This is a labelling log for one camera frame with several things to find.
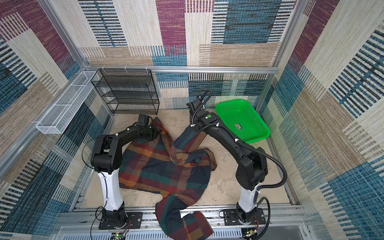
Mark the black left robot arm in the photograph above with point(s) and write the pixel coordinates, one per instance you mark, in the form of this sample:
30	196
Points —
106	160

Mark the black wire mesh shelf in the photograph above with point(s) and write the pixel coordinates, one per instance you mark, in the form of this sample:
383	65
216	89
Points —
131	91

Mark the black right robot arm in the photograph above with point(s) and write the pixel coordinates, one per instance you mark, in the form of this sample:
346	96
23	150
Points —
252	167

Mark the plaid long sleeve shirt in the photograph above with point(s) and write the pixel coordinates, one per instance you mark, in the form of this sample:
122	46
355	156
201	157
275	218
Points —
179	170

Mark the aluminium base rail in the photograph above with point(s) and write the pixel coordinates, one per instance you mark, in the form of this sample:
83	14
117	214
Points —
276	222

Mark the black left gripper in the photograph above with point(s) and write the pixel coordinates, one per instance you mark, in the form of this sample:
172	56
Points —
156	130

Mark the green plastic basket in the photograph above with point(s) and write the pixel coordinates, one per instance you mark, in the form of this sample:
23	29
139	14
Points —
243	120

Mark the aluminium frame post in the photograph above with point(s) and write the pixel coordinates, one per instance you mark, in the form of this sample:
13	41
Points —
283	49

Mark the aluminium back crossbar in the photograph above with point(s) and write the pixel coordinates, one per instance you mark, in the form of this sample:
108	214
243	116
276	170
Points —
191	69

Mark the white wire mesh tray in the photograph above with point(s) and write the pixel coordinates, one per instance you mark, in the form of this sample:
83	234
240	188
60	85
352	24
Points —
59	116

